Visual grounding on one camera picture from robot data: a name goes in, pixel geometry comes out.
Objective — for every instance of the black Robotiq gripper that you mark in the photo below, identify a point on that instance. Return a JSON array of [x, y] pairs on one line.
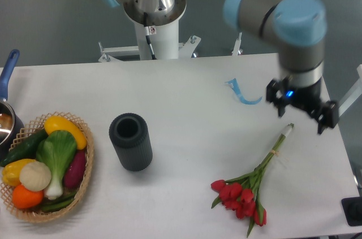
[[281, 94]]

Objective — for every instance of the red tulip bouquet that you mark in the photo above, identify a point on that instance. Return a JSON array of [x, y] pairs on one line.
[[242, 194]]

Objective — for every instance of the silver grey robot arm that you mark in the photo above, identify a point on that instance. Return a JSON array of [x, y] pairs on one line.
[[296, 28]]

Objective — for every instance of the light blue ribbon strip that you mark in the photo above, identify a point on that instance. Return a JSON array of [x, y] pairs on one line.
[[233, 84]]

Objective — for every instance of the black device at edge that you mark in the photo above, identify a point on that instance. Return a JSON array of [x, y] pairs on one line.
[[352, 210]]

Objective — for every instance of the dark grey ribbed vase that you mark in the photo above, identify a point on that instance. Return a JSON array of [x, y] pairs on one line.
[[130, 138]]

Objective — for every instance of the purple sweet potato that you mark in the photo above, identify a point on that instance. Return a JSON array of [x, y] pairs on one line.
[[75, 172]]

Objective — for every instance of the green bok choy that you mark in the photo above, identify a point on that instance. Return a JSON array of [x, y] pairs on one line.
[[57, 152]]

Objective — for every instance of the green bean pods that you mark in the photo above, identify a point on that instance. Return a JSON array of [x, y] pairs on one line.
[[58, 204]]

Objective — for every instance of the woven wicker basket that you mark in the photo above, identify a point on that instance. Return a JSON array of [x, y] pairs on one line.
[[37, 215]]

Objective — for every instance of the cream white garlic bulb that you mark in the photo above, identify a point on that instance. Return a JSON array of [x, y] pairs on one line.
[[35, 176]]

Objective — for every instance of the dark green cucumber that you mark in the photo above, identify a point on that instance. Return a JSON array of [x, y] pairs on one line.
[[26, 149]]

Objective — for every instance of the orange fruit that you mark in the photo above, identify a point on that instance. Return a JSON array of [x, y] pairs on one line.
[[22, 198]]

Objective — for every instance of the yellow bell pepper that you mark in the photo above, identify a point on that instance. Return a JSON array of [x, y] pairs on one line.
[[11, 172]]

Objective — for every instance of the white frame bar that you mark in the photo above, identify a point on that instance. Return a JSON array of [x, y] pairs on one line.
[[352, 95]]

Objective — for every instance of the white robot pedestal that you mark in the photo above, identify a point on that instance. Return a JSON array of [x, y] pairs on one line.
[[156, 24]]

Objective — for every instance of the blue handled saucepan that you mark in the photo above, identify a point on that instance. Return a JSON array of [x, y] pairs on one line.
[[10, 122]]

